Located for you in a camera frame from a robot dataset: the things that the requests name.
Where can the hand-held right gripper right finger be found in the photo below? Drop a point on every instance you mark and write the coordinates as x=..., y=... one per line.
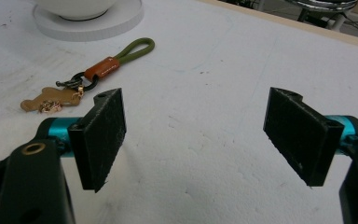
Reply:
x=301, y=137

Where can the metal stand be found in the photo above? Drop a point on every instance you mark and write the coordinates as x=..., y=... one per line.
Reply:
x=326, y=7

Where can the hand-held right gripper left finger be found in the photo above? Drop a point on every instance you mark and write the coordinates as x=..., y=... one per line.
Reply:
x=101, y=140

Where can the white bowl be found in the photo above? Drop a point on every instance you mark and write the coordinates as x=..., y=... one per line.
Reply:
x=77, y=7

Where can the white round coaster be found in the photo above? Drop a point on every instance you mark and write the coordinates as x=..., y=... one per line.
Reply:
x=112, y=21

